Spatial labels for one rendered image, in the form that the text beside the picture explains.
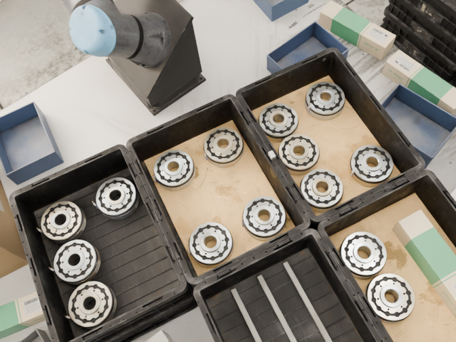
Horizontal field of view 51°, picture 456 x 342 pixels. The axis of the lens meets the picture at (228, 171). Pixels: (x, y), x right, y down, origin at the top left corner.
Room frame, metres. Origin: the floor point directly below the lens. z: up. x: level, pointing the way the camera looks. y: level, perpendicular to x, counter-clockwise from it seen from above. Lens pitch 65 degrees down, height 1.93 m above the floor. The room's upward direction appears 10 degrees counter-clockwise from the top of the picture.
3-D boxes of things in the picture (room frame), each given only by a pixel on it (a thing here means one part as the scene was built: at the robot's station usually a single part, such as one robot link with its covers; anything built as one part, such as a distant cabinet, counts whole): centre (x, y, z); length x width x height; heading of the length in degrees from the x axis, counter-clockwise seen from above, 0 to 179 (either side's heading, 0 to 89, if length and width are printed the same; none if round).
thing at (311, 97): (0.67, -0.29, 0.86); 0.10 x 0.10 x 0.01
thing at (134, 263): (0.37, 0.32, 0.87); 0.40 x 0.30 x 0.11; 17
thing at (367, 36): (0.98, -0.48, 0.73); 0.24 x 0.06 x 0.06; 41
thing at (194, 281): (0.46, 0.04, 0.92); 0.40 x 0.30 x 0.02; 17
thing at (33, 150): (0.78, 0.58, 0.74); 0.20 x 0.15 x 0.07; 19
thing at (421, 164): (0.55, -0.25, 0.92); 0.40 x 0.30 x 0.02; 17
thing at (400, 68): (0.74, -0.61, 0.73); 0.24 x 0.06 x 0.06; 34
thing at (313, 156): (0.53, -0.18, 0.86); 0.10 x 0.10 x 0.01
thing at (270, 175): (0.46, 0.04, 0.87); 0.40 x 0.30 x 0.11; 17
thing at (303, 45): (0.90, -0.30, 0.74); 0.20 x 0.15 x 0.07; 120
